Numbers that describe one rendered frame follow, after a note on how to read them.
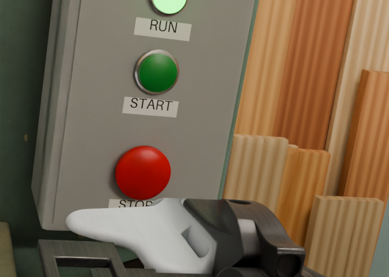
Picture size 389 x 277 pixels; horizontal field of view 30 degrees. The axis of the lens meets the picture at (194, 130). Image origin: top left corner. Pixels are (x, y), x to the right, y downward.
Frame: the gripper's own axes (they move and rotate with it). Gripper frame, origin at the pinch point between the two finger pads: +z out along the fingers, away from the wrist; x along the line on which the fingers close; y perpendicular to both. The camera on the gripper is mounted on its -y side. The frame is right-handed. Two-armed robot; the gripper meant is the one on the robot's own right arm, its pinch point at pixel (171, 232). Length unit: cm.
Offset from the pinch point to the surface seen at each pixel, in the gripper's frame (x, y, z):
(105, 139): -1.6, 1.8, 7.8
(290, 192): 44, -75, 126
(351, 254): 58, -92, 119
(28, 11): -6.9, 5.9, 14.0
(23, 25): -6.1, 6.1, 14.0
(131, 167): -0.5, 0.4, 6.8
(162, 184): 0.3, -1.5, 6.9
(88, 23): -7.6, 3.6, 7.8
